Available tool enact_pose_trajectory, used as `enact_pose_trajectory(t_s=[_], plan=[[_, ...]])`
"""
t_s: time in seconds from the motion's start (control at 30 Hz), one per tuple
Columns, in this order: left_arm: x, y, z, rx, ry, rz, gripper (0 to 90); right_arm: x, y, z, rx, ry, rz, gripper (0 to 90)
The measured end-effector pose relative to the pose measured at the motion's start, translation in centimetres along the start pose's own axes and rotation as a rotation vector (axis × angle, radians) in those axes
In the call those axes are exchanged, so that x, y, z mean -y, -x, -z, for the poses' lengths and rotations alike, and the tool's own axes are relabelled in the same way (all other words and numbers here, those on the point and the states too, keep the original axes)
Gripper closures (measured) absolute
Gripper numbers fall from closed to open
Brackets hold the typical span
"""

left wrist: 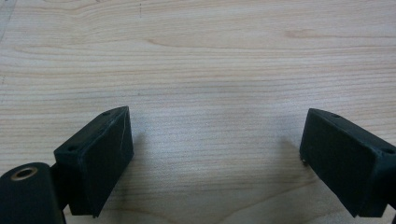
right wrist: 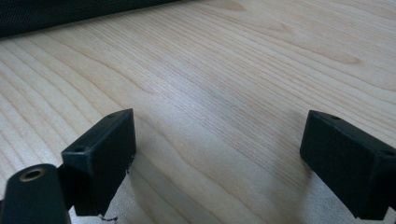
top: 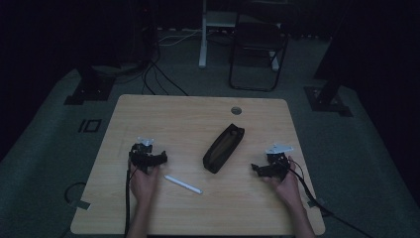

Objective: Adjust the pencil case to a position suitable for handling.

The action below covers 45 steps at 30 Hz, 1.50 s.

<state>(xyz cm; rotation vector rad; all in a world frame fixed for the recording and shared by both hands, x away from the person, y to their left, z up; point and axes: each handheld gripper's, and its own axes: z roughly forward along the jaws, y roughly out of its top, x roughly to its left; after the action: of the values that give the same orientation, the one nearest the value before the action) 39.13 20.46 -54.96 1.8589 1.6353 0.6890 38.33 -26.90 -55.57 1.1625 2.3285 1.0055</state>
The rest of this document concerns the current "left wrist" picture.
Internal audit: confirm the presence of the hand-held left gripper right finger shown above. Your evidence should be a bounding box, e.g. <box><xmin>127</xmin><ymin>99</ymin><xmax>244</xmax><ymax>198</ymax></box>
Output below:
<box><xmin>299</xmin><ymin>107</ymin><xmax>396</xmax><ymax>218</ymax></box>

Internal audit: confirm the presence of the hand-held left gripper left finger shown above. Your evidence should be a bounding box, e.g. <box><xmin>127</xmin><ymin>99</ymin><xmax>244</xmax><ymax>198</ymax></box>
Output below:
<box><xmin>53</xmin><ymin>105</ymin><xmax>135</xmax><ymax>218</ymax></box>

